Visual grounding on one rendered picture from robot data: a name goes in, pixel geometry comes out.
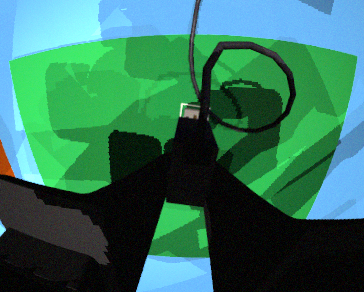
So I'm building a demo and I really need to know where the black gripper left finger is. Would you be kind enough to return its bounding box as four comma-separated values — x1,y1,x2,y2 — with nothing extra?
0,152,172,292

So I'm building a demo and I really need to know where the green circuit board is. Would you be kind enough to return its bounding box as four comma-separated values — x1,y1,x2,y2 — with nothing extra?
9,34,358,258

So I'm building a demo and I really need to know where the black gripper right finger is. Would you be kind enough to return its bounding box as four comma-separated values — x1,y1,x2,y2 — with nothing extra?
203,161,364,292

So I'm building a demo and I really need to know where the black cable with plug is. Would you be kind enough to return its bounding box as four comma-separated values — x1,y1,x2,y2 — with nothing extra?
166,0,297,207

